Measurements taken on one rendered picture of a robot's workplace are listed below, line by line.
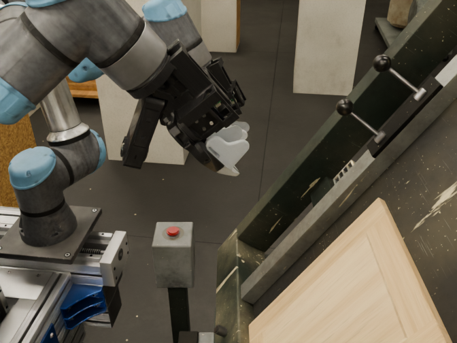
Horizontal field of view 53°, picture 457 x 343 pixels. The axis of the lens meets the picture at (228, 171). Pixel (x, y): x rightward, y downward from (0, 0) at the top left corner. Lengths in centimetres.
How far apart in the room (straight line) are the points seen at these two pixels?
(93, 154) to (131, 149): 73
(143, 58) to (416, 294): 58
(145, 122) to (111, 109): 291
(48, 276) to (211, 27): 483
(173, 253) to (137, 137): 87
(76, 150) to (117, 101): 216
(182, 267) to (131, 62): 102
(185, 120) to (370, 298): 52
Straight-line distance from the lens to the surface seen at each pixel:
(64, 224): 133
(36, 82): 53
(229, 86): 94
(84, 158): 131
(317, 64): 471
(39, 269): 142
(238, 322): 125
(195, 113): 57
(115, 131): 357
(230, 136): 66
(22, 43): 53
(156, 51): 54
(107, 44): 52
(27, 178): 124
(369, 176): 109
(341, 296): 99
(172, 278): 151
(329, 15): 458
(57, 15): 51
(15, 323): 130
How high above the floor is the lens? 187
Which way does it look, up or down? 33 degrees down
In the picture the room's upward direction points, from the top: straight up
